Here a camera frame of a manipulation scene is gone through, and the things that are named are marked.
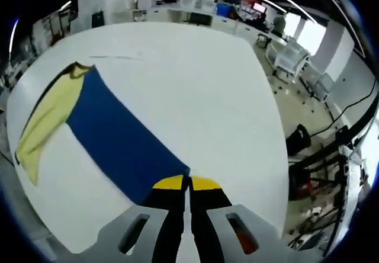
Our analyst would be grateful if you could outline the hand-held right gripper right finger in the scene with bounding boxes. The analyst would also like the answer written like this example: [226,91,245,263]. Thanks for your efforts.
[189,175,293,263]

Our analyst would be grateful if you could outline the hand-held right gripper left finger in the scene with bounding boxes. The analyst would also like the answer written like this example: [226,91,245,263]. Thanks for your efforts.
[88,174,189,263]

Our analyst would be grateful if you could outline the yellow blue black garment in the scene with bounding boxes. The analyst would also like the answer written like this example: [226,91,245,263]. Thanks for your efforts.
[14,62,191,206]

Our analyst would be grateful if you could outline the black bag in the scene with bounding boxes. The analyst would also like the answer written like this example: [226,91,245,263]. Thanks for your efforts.
[285,124,312,158]

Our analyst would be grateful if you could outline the white mesh chair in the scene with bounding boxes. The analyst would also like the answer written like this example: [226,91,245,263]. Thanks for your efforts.
[307,72,336,101]
[265,37,312,81]

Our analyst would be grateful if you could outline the white cabinet counter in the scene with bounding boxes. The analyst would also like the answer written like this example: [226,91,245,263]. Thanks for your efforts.
[133,5,285,39]

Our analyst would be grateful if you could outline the black office chair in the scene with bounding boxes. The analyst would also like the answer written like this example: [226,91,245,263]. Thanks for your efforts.
[189,12,213,27]

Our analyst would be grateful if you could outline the blue storage bin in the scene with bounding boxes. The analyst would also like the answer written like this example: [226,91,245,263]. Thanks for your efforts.
[216,2,230,17]

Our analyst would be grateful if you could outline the black floor cable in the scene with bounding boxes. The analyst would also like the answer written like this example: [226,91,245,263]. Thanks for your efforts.
[325,79,377,134]

